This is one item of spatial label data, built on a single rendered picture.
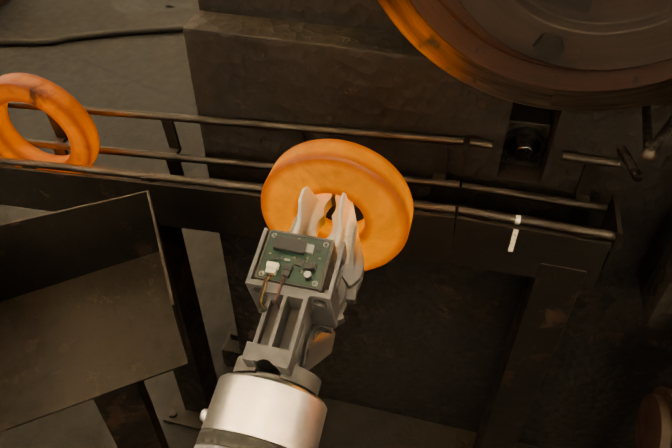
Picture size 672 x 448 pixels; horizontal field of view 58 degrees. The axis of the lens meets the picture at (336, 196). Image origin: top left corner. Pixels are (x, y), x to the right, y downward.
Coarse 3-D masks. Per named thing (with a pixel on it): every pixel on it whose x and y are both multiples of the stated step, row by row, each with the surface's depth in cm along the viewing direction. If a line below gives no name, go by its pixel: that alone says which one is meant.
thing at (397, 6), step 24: (384, 0) 62; (408, 0) 62; (408, 24) 63; (432, 48) 65; (456, 72) 66; (480, 72) 65; (504, 96) 66; (528, 96) 65; (552, 96) 65; (576, 96) 64; (600, 96) 63; (624, 96) 63; (648, 96) 62
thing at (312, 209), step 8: (304, 192) 55; (312, 192) 57; (304, 200) 55; (312, 200) 58; (320, 200) 59; (328, 200) 59; (304, 208) 56; (312, 208) 58; (320, 208) 59; (328, 208) 60; (304, 216) 56; (312, 216) 58; (320, 216) 58; (296, 224) 56; (304, 224) 57; (312, 224) 58; (320, 224) 59; (296, 232) 55; (304, 232) 57; (312, 232) 57
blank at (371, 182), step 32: (288, 160) 58; (320, 160) 56; (352, 160) 56; (384, 160) 58; (288, 192) 60; (320, 192) 59; (352, 192) 58; (384, 192) 57; (288, 224) 63; (384, 224) 60; (384, 256) 62
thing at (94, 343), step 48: (144, 192) 80; (0, 240) 77; (48, 240) 79; (96, 240) 82; (144, 240) 85; (0, 288) 81; (48, 288) 84; (96, 288) 83; (144, 288) 82; (0, 336) 78; (48, 336) 78; (96, 336) 77; (144, 336) 77; (0, 384) 73; (48, 384) 73; (96, 384) 72; (144, 384) 93; (0, 432) 69; (144, 432) 91
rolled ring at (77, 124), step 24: (0, 96) 89; (24, 96) 88; (48, 96) 87; (72, 96) 90; (0, 120) 93; (72, 120) 89; (0, 144) 95; (24, 144) 97; (72, 144) 92; (96, 144) 94
